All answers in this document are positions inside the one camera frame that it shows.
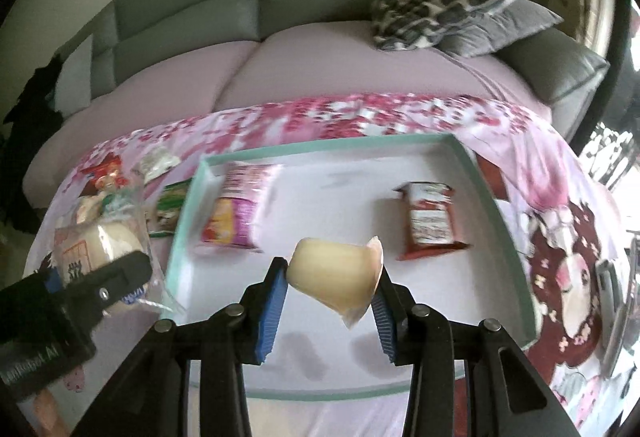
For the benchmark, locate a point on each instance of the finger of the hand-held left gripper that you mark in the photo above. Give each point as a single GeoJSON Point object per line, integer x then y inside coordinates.
{"type": "Point", "coordinates": [115, 279]}

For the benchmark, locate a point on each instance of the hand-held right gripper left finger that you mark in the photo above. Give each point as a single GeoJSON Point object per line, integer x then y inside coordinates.
{"type": "Point", "coordinates": [270, 312]}

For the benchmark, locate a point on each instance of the white green snack packet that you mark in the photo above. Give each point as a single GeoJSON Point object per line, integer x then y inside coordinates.
{"type": "Point", "coordinates": [157, 162]}

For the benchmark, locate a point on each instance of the printed blanket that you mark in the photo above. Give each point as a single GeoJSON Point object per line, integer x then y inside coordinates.
{"type": "Point", "coordinates": [500, 127]}

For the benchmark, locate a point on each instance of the tan bread packet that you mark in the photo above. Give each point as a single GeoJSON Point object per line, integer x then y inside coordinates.
{"type": "Point", "coordinates": [87, 212]}

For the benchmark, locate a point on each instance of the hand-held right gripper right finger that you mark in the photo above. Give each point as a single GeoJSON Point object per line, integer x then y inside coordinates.
{"type": "Point", "coordinates": [385, 317]}

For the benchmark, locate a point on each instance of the teal tray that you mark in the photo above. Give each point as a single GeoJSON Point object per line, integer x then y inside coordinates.
{"type": "Point", "coordinates": [350, 187]}

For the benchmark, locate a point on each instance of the dark cloth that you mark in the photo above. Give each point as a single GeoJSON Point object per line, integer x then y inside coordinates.
{"type": "Point", "coordinates": [30, 132]}

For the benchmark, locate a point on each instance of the grey sofa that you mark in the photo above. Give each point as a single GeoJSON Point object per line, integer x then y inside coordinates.
{"type": "Point", "coordinates": [325, 62]}

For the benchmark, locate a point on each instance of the red snack packet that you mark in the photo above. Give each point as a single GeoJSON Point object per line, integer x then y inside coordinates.
{"type": "Point", "coordinates": [102, 172]}

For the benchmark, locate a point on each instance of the pale yellow pudding cup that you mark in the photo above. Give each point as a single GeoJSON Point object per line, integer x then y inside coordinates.
{"type": "Point", "coordinates": [335, 272]}

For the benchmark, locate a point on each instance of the grey pillow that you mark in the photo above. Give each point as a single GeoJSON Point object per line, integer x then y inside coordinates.
{"type": "Point", "coordinates": [505, 29]}

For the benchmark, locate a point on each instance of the purple snack packet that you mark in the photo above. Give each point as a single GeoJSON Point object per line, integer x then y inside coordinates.
{"type": "Point", "coordinates": [235, 212]}

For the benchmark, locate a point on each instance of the clear bun packet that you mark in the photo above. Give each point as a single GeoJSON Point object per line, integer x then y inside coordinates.
{"type": "Point", "coordinates": [107, 239]}

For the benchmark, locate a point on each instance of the red-brown snack packet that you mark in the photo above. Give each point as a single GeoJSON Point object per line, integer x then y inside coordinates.
{"type": "Point", "coordinates": [430, 222]}

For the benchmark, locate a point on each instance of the grey metal object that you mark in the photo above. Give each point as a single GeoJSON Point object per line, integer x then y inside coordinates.
{"type": "Point", "coordinates": [617, 297]}

